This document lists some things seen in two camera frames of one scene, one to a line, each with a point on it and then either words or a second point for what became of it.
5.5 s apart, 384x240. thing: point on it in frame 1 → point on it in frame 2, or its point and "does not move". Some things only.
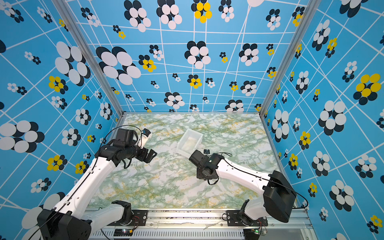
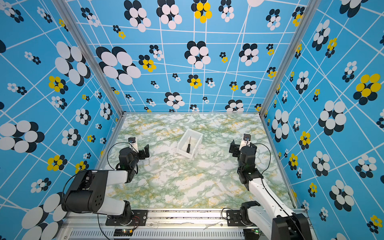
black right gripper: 199,175 → 235,148
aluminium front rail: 197,226 does not move
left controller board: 123,232 does not move
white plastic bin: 190,141 does not move
